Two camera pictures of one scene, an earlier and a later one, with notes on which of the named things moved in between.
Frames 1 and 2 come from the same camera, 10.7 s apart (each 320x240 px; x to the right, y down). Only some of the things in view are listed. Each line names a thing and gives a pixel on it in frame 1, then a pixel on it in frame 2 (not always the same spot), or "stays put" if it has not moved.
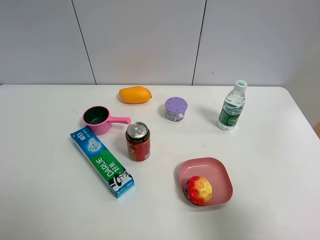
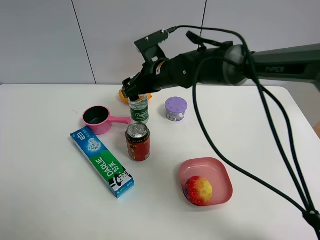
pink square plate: x=212 y=168 stays put
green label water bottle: x=233 y=107 -> x=139 y=110
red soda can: x=138 y=138 stays put
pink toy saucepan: x=98 y=118 stays put
